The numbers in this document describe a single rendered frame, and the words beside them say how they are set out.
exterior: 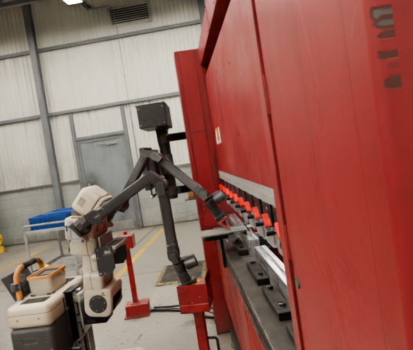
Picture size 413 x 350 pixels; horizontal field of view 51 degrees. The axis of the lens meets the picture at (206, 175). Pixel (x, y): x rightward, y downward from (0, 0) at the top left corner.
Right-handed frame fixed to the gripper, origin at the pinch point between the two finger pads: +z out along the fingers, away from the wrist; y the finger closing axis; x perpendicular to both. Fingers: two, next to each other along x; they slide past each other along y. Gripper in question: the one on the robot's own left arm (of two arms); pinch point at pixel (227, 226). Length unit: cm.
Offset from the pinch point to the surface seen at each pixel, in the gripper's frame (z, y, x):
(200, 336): 33, -28, 47
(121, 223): -5, 726, 197
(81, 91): -298, 738, 90
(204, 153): -41, 87, -19
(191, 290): 8.1, -35.0, 34.7
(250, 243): 10.3, -23.8, -5.1
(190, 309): 16, -35, 41
